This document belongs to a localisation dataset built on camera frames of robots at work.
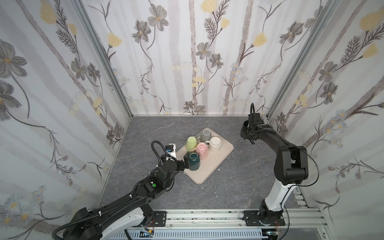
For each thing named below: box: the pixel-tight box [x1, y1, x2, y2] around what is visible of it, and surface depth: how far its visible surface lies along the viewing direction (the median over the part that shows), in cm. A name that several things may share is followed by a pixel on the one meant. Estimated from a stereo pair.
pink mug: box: [196, 141, 208, 160], surface depth 92 cm
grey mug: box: [196, 129, 212, 142], surface depth 100 cm
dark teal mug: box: [188, 152, 201, 171], surface depth 87 cm
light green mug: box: [186, 136, 197, 152], surface depth 95 cm
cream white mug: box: [205, 137, 222, 152], surface depth 98 cm
